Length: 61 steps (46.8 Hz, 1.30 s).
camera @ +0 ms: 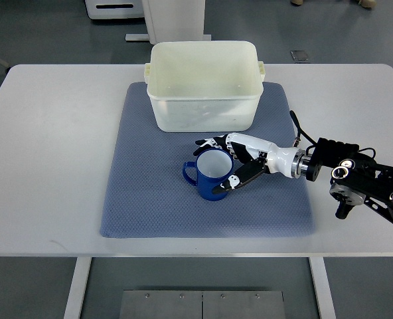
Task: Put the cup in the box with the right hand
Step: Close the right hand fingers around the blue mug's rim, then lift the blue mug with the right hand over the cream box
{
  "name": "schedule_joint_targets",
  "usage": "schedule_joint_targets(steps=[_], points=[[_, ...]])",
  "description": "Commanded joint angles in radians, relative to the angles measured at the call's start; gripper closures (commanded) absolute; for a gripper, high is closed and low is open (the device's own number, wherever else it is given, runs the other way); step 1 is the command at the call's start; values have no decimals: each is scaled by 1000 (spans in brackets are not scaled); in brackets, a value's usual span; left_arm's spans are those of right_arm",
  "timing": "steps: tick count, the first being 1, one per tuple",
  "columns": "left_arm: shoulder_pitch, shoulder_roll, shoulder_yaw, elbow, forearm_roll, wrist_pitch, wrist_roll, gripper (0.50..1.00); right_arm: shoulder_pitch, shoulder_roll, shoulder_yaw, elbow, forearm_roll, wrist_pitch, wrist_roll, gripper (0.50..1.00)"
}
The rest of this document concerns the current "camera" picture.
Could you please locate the blue textured mat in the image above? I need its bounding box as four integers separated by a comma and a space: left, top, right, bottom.
100, 82, 315, 238

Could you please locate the white cabinet with slot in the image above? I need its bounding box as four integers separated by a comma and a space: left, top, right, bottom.
84, 0, 144, 20

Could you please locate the white plastic box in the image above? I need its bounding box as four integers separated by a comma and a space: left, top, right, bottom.
144, 41, 266, 132

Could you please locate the right white table leg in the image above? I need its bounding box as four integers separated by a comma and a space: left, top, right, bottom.
309, 257, 336, 319

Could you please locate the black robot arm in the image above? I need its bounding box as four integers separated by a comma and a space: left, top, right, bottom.
290, 111, 393, 224

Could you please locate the blue enamel mug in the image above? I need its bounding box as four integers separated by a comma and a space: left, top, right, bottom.
182, 148, 234, 201

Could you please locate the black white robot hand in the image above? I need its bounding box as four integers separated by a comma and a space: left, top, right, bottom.
194, 132, 307, 195

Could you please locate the white table leg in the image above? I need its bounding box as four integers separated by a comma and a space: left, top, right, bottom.
309, 257, 336, 319
63, 257, 92, 319

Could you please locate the white pillar on base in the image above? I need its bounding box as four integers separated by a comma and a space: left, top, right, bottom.
125, 0, 212, 45

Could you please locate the left white table leg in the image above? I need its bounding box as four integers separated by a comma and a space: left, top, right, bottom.
63, 257, 92, 319

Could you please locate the metal floor socket plate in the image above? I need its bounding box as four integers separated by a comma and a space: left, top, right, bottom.
290, 50, 309, 62

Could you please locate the person in cream coat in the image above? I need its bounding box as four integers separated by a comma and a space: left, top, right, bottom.
290, 0, 376, 9

